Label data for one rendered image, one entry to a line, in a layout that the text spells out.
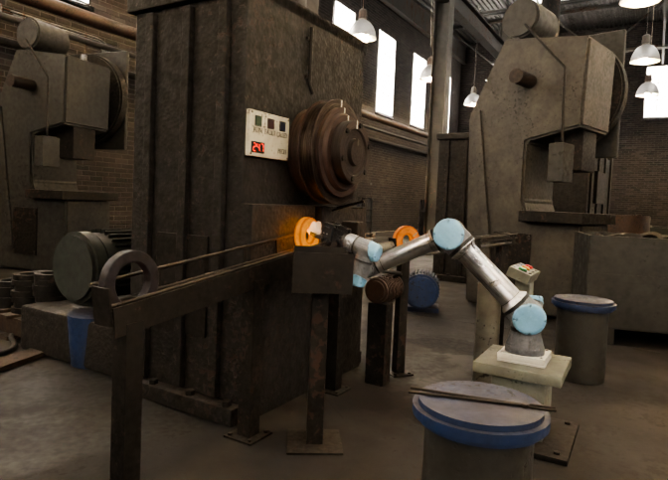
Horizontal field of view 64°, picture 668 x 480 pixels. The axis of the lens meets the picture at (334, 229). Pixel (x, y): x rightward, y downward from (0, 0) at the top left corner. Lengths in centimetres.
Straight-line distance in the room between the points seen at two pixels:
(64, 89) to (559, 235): 494
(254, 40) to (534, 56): 318
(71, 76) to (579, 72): 483
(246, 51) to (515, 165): 318
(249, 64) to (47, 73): 447
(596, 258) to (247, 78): 275
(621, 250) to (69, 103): 525
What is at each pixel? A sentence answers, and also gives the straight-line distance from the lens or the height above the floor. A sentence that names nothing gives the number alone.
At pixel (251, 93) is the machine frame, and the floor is 130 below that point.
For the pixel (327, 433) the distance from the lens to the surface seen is 220.
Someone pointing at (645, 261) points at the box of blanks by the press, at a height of 58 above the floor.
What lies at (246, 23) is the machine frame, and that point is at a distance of 225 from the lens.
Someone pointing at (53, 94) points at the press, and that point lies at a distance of 641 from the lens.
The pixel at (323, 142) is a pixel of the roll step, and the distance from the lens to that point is 230.
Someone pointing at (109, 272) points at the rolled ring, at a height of 67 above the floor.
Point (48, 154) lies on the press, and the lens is 617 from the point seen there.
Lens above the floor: 90
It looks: 3 degrees down
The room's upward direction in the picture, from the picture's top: 2 degrees clockwise
